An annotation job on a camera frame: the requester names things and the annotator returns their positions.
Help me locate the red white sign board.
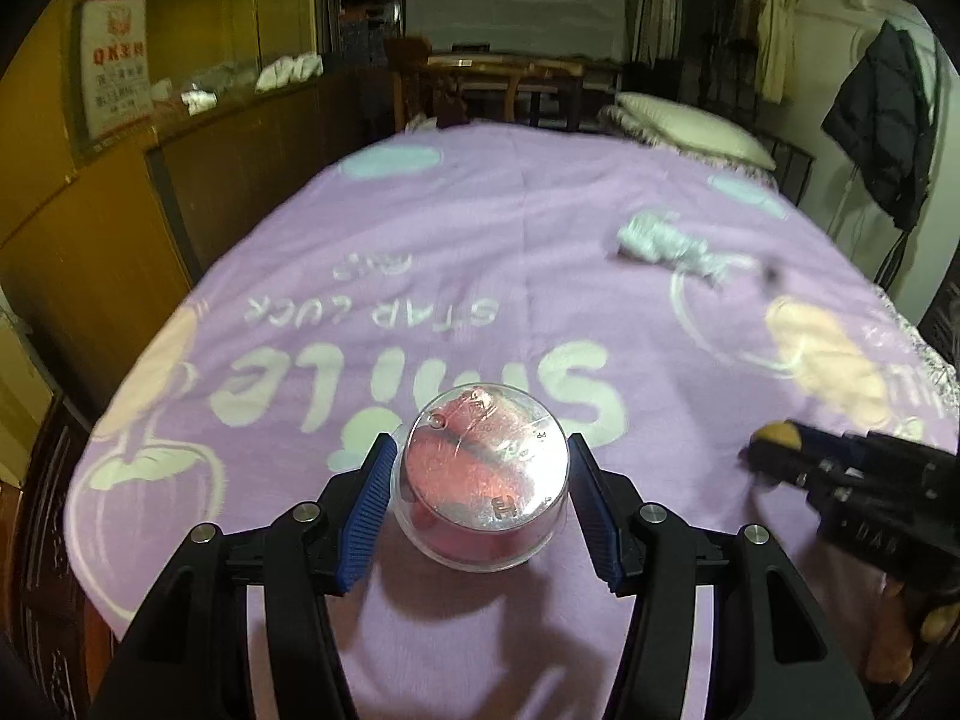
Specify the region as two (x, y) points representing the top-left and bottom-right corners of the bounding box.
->
(78, 0), (153, 142)

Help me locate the clear plastic cup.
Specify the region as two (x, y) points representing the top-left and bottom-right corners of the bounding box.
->
(391, 382), (569, 574)

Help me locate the crumpled white tissue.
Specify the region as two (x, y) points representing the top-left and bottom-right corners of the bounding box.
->
(617, 210), (758, 286)

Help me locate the wooden wall cabinet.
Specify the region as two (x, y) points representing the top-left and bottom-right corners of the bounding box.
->
(2, 0), (394, 415)

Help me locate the wooden chair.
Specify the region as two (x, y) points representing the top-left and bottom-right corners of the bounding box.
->
(384, 37), (586, 132)

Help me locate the dark wooden dresser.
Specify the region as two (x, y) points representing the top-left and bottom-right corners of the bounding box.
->
(2, 397), (116, 718)

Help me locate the right hand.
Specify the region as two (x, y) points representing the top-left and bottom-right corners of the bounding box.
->
(864, 575), (958, 686)

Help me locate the purple printed blanket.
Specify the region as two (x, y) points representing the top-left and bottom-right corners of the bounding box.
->
(65, 125), (958, 718)

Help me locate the dark hanging jacket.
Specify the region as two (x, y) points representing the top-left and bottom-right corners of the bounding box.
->
(822, 23), (942, 232)

